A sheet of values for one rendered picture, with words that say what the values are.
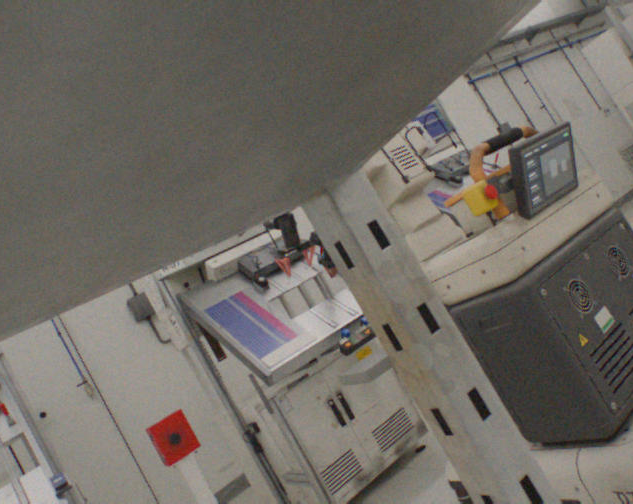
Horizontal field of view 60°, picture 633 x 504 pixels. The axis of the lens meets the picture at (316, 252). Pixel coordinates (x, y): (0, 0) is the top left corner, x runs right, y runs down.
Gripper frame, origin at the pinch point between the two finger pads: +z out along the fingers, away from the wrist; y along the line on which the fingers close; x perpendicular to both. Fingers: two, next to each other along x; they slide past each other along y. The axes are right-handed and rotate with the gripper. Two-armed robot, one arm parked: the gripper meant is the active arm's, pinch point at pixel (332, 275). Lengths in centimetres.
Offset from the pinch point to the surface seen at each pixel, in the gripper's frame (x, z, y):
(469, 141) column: -126, 37, -282
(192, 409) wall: -120, 131, 44
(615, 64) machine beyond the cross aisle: -71, -1, -440
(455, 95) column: -155, 1, -299
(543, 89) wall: -183, 48, -512
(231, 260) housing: -36.5, -10.2, 30.7
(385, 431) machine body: 37, 65, 11
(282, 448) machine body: 24, 48, 58
